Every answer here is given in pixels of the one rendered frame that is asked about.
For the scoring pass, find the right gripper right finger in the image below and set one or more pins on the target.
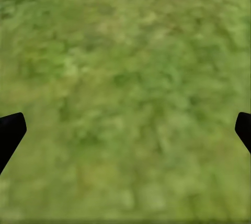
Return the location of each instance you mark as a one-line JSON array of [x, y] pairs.
[[243, 128]]

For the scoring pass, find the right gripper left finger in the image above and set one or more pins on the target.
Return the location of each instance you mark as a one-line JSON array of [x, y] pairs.
[[12, 130]]

